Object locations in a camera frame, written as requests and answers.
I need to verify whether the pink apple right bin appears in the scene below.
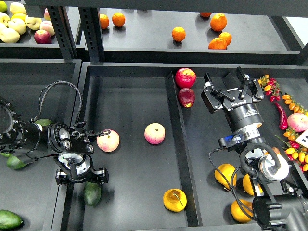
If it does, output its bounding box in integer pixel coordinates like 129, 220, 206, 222
287, 113, 308, 133

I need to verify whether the dark green avocado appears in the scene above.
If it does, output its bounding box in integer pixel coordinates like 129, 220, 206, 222
84, 182, 102, 206

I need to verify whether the pink apple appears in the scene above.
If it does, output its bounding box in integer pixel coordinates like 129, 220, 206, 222
144, 123, 166, 145
96, 130, 120, 153

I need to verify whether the yellow pear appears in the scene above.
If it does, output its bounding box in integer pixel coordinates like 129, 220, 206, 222
163, 189, 187, 212
231, 199, 253, 223
214, 163, 237, 192
264, 147, 280, 155

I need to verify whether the dark red apple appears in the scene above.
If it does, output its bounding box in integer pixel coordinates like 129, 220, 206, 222
178, 88, 195, 108

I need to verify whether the orange far left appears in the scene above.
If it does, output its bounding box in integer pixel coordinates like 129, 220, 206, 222
99, 14, 110, 29

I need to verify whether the pale peach on shelf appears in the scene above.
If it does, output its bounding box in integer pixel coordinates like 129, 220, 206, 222
39, 20, 55, 37

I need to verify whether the cherry tomato bunch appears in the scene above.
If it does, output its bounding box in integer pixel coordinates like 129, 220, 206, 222
275, 127, 308, 175
258, 75, 281, 102

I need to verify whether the black shelf upright left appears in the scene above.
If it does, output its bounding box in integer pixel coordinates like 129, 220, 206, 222
47, 6, 77, 59

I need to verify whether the yellow pear bottom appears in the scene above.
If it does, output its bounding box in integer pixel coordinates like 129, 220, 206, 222
231, 199, 253, 223

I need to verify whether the green avocado top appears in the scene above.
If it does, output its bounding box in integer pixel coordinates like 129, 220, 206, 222
35, 119, 53, 126

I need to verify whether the orange lower right back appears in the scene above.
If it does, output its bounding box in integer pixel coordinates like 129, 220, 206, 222
218, 32, 232, 46

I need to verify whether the red apple on shelf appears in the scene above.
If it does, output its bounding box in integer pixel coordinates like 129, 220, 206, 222
34, 29, 52, 44

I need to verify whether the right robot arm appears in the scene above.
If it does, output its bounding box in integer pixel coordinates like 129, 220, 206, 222
201, 67, 308, 231

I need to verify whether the black upper shelf tray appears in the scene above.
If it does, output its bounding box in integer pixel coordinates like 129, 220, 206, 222
102, 9, 308, 65

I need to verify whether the large orange right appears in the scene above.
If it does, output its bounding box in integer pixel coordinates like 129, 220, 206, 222
210, 13, 227, 32

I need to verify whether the bright red apple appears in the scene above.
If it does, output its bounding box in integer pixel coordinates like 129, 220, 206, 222
175, 68, 196, 89

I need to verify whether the white label card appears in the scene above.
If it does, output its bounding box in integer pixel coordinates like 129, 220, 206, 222
295, 130, 308, 148

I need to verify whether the orange tomato bunch middle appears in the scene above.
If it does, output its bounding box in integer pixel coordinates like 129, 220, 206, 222
282, 94, 308, 116

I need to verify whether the cherry tomato bunch lower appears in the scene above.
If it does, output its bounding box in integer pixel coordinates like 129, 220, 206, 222
275, 127, 308, 175

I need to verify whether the black centre bin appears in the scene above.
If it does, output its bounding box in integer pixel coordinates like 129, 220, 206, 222
51, 62, 308, 231

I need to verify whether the black shelf upright right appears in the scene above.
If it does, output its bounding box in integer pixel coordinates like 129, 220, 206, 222
78, 7, 105, 62

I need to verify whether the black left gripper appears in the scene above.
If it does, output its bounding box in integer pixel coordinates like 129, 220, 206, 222
55, 154, 108, 185

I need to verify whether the green avocado bottom left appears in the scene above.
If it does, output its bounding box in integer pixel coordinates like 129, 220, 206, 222
0, 210, 23, 231

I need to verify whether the pink apple left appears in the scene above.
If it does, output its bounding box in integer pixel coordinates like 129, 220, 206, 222
96, 130, 120, 153

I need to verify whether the green avocado lower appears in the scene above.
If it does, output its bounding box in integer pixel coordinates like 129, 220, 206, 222
6, 155, 27, 170

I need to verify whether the orange centre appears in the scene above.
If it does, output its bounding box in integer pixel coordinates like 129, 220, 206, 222
171, 26, 186, 42

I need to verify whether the black shelf upright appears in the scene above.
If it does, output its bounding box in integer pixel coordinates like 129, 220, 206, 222
47, 6, 77, 59
78, 7, 105, 62

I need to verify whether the red chili pepper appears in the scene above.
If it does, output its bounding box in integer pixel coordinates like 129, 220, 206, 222
274, 102, 288, 130

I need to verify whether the yellow pear under arm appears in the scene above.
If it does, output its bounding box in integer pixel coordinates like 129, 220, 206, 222
242, 174, 254, 196

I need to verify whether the black left bin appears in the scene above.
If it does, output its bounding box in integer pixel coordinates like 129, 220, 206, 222
0, 59, 81, 231

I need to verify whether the cherry tomato bunch upper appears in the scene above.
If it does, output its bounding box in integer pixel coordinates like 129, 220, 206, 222
258, 75, 281, 102

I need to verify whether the orange top edge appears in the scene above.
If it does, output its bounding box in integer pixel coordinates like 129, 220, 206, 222
200, 12, 212, 18

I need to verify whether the black bin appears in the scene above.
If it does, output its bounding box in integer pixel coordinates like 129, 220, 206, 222
51, 62, 308, 231
0, 59, 81, 231

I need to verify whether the orange lower right front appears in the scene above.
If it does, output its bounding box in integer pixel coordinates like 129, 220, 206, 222
208, 38, 227, 50

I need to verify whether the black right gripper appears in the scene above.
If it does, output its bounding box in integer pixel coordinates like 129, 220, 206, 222
201, 67, 264, 131

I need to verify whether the pink apple centre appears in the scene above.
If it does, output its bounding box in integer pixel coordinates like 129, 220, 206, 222
144, 123, 166, 145

